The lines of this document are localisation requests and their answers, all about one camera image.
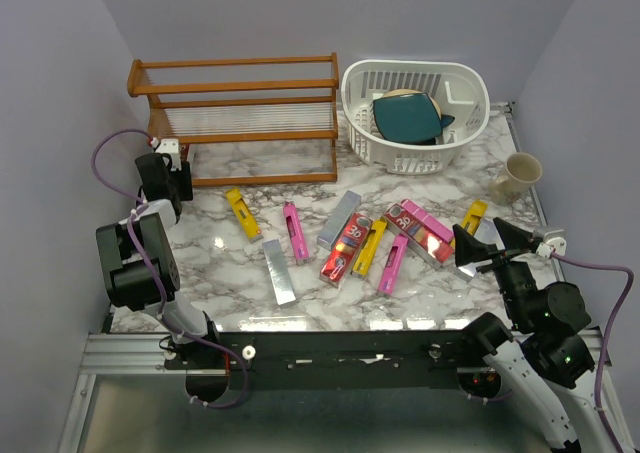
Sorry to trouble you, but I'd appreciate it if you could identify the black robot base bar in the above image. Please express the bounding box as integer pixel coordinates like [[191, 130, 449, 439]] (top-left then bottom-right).
[[158, 330, 509, 405]]

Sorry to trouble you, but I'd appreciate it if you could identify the beige round plate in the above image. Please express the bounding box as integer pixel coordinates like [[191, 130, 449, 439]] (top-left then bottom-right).
[[381, 88, 442, 117]]

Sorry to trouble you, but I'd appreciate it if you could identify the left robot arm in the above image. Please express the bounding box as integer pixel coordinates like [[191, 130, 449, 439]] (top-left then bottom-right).
[[96, 153, 222, 368]]

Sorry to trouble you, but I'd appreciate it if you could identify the silver toothpaste box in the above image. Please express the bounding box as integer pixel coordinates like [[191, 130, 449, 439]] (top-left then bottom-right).
[[262, 239, 296, 306], [454, 219, 501, 282], [317, 190, 361, 251]]

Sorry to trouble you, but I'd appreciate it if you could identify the red 3D toothpaste box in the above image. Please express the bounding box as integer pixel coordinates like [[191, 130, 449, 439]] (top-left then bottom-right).
[[319, 213, 372, 288], [383, 203, 454, 268], [180, 144, 195, 162]]

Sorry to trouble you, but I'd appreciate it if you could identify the pink toothpaste box centre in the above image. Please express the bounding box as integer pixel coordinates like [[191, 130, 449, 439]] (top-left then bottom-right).
[[377, 235, 408, 295]]

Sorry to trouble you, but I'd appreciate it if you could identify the teal square plate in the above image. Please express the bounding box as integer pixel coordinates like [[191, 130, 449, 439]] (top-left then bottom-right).
[[372, 95, 443, 145]]

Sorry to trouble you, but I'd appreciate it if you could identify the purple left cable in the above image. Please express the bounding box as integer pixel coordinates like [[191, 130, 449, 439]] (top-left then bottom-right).
[[90, 128, 250, 410]]

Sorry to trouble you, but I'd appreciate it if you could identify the silver toothpaste box centre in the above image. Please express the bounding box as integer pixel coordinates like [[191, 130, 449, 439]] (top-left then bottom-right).
[[317, 190, 361, 251]]

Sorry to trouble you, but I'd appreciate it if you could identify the beige ceramic mug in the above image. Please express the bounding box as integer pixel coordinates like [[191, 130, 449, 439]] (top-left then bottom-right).
[[488, 152, 543, 205]]

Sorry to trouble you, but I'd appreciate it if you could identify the yellow toothpaste box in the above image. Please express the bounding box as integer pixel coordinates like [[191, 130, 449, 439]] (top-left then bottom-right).
[[351, 218, 387, 279], [225, 188, 262, 243], [458, 200, 488, 236]]

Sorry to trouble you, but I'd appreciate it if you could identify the silver toothpaste box right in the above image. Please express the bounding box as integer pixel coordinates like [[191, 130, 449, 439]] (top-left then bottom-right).
[[454, 219, 501, 282]]

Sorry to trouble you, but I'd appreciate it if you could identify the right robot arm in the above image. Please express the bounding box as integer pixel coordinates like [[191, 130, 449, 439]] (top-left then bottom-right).
[[453, 218, 634, 452]]

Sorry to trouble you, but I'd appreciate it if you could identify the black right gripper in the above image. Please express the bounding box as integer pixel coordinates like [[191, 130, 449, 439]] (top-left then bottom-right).
[[452, 215, 536, 328]]

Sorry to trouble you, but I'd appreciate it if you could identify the silver toothpaste box lower left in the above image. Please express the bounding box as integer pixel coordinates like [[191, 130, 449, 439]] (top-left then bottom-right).
[[262, 239, 296, 306]]

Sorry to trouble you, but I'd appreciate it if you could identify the pink toothpaste box left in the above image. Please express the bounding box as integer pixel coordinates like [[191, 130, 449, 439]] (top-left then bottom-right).
[[283, 202, 310, 265]]

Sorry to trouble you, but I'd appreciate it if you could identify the white plastic basket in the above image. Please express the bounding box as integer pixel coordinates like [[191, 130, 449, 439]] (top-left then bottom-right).
[[340, 60, 490, 175]]

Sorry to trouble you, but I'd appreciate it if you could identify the large pink toothpaste box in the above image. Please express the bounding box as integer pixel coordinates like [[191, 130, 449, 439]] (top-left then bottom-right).
[[401, 199, 454, 244]]

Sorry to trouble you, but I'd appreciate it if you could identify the orange wooden three-tier shelf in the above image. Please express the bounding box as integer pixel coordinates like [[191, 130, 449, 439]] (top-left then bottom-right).
[[127, 52, 339, 188]]

